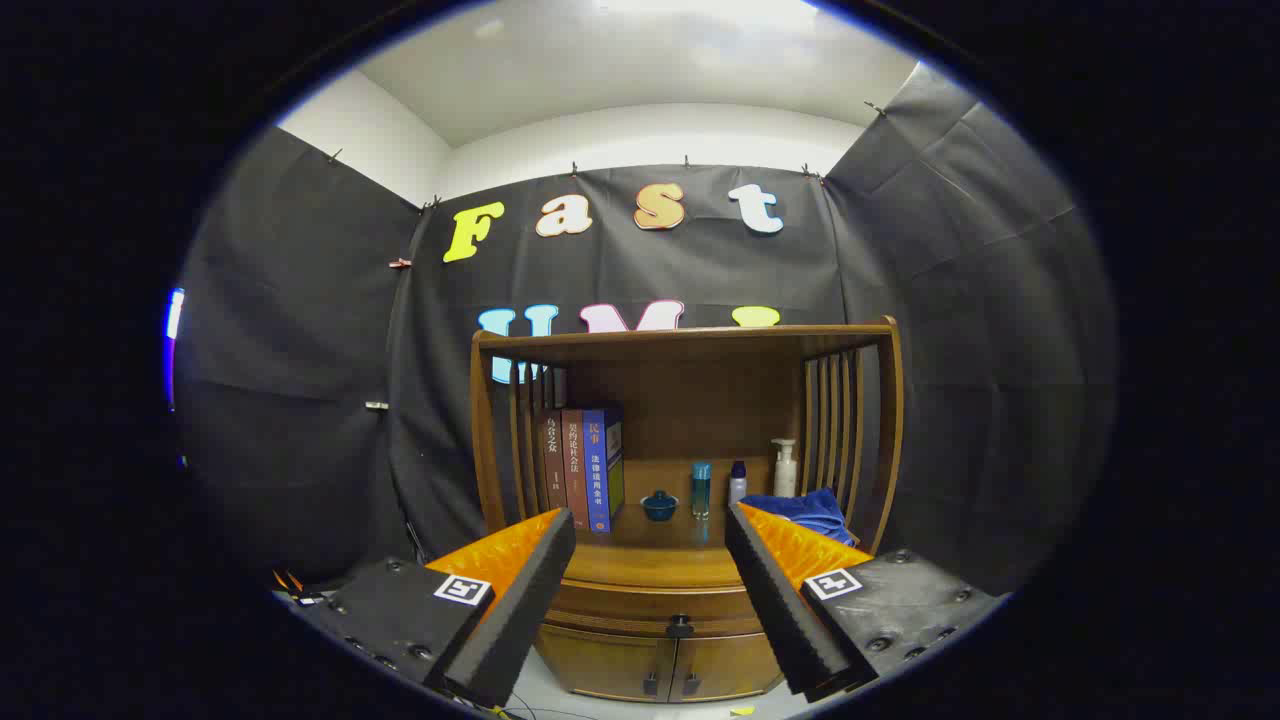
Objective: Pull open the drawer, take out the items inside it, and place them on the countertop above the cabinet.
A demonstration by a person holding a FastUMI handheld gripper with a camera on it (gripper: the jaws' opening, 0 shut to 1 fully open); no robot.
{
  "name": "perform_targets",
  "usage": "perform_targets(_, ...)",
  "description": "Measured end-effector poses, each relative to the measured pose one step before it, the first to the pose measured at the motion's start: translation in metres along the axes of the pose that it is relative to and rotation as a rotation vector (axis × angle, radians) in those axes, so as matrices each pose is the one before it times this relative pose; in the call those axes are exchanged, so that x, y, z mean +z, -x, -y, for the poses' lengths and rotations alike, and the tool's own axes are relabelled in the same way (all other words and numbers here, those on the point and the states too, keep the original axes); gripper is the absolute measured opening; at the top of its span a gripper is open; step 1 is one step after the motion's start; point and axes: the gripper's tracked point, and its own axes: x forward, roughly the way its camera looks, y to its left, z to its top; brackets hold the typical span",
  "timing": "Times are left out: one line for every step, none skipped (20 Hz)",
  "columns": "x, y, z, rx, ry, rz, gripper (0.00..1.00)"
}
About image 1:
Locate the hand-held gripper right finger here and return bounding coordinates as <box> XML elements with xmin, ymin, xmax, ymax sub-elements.
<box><xmin>724</xmin><ymin>501</ymin><xmax>1006</xmax><ymax>703</ymax></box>

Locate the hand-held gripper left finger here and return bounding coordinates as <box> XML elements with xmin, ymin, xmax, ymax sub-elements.
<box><xmin>290</xmin><ymin>508</ymin><xmax>578</xmax><ymax>709</ymax></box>

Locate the wooden drawer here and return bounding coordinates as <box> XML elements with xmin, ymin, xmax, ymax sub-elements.
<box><xmin>545</xmin><ymin>578</ymin><xmax>769</xmax><ymax>641</ymax></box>

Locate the wooden cabinet door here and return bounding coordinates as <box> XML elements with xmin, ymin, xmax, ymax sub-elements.
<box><xmin>535</xmin><ymin>625</ymin><xmax>679</xmax><ymax>701</ymax></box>
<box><xmin>672</xmin><ymin>630</ymin><xmax>784</xmax><ymax>703</ymax></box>

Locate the wooden countertop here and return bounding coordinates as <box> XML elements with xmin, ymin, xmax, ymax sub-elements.
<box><xmin>515</xmin><ymin>455</ymin><xmax>876</xmax><ymax>591</ymax></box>

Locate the wooden cabinet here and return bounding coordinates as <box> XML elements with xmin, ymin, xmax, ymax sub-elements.
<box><xmin>470</xmin><ymin>316</ymin><xmax>906</xmax><ymax>704</ymax></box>

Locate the blue towel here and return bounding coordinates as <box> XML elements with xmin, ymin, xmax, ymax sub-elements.
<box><xmin>740</xmin><ymin>487</ymin><xmax>856</xmax><ymax>546</ymax></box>

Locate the reddish brown book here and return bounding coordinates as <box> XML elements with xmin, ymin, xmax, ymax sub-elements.
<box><xmin>561</xmin><ymin>408</ymin><xmax>591</xmax><ymax>531</ymax></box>

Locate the dark brown book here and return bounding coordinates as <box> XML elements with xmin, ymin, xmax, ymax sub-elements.
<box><xmin>541</xmin><ymin>412</ymin><xmax>569</xmax><ymax>511</ymax></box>

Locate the blue book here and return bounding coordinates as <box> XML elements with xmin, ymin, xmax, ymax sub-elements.
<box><xmin>582</xmin><ymin>405</ymin><xmax>626</xmax><ymax>535</ymax></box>

